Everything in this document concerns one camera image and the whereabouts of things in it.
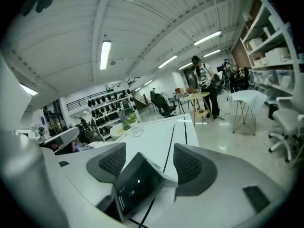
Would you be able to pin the shelf rack with black gear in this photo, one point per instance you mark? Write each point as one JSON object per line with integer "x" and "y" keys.
{"x": 107, "y": 113}

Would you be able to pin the white storage shelving unit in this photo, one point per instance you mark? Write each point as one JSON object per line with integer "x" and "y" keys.
{"x": 273, "y": 39}

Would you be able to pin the black office chair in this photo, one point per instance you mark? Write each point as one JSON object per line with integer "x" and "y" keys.
{"x": 162, "y": 103}

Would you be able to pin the white table with black lines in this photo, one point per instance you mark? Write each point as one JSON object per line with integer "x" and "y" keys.
{"x": 154, "y": 136}

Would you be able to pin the round wooden table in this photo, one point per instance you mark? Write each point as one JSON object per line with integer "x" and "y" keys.
{"x": 197, "y": 95}

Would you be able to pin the round pale low table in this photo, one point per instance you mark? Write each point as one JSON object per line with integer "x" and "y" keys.
{"x": 118, "y": 132}

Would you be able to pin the white office chair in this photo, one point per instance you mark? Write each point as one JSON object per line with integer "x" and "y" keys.
{"x": 285, "y": 120}

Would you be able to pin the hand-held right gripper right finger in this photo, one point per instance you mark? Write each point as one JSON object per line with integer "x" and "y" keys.
{"x": 225, "y": 179}

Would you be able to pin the white storage box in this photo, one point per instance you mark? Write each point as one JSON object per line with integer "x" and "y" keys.
{"x": 255, "y": 43}
{"x": 276, "y": 53}

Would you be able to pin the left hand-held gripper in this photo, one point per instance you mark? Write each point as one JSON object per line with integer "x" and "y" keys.
{"x": 21, "y": 158}

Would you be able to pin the black balcony railing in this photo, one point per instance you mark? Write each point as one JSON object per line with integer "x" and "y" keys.
{"x": 76, "y": 103}

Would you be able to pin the long ceiling light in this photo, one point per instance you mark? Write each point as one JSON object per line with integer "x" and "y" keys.
{"x": 207, "y": 38}
{"x": 105, "y": 54}
{"x": 185, "y": 66}
{"x": 167, "y": 61}
{"x": 211, "y": 53}

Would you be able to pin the black box device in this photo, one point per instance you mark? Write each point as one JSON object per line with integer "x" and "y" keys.
{"x": 137, "y": 184}

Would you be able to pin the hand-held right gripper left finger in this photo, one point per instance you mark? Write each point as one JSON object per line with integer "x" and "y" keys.
{"x": 78, "y": 186}

